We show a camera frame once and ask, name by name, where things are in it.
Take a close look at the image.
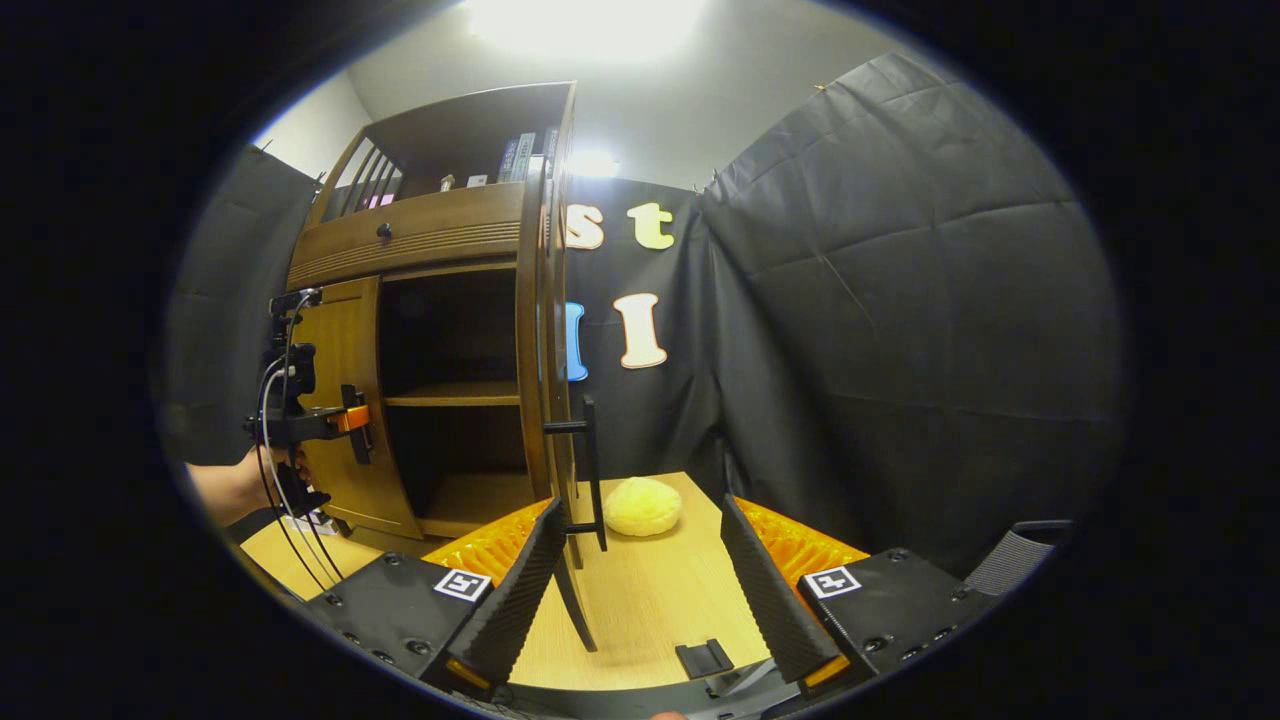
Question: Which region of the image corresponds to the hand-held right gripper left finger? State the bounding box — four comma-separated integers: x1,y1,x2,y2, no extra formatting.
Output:
305,497,568,693

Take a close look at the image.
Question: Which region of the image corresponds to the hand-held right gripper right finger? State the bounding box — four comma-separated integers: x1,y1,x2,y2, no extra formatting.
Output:
720,492,996,691

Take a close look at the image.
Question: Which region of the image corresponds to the wooden shoe cabinet door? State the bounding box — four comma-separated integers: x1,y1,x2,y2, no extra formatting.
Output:
515,155,609,653
290,277,423,541

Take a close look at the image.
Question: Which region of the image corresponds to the wooden double-door shoe cabinet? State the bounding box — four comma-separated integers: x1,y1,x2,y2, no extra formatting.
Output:
285,82,611,653

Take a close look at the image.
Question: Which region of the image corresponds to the wooden inner shelf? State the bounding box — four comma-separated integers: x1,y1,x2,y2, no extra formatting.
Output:
385,382,521,408

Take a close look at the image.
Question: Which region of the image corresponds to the yellow round sponge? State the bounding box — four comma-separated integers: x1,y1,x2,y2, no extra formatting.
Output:
602,477,684,538

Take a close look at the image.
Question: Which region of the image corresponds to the wooden drawer with black knob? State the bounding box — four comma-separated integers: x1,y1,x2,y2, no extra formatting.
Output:
288,183,526,291

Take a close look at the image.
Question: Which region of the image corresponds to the grey mesh office chair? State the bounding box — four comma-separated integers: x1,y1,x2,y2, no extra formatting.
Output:
965,520,1073,598

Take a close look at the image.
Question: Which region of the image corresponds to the black backdrop cloth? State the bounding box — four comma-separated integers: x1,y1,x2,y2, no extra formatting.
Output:
165,50,1126,581

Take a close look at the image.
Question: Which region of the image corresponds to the large ceiling light panel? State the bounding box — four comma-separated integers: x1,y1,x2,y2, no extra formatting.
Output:
465,0,706,63

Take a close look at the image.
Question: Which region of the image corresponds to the white cable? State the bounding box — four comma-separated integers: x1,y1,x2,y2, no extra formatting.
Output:
258,295,346,591

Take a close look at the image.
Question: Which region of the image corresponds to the small black bracket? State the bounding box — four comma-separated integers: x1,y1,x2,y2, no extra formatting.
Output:
675,638,736,681

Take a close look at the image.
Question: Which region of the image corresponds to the black cable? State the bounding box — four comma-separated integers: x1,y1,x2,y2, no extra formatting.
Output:
252,440,331,593

